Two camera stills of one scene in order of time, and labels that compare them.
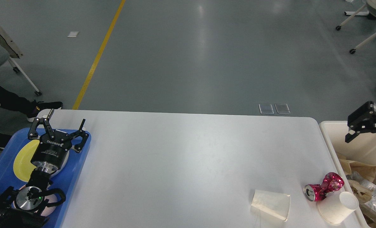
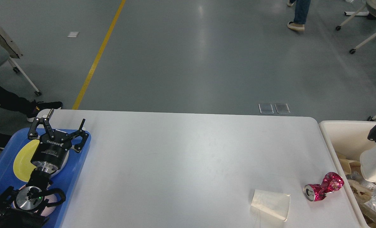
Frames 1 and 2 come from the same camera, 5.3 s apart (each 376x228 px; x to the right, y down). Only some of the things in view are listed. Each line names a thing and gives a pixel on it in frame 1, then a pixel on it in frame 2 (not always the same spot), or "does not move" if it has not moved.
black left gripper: [51, 152] does not move
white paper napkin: [277, 204] does not move
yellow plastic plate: [22, 167] does not move
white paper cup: [335, 206] → [373, 165]
